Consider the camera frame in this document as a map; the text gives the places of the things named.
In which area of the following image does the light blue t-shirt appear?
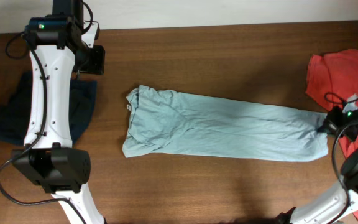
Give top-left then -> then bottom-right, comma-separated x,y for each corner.
122,85 -> 329,162

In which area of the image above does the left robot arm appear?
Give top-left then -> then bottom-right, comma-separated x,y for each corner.
12,16 -> 106,223

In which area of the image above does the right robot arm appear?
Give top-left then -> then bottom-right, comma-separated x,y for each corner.
275,106 -> 358,224

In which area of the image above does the red t-shirt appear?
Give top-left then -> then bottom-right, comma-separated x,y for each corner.
306,49 -> 358,219

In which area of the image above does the dark navy folded garment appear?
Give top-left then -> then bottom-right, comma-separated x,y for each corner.
0,71 -> 97,146

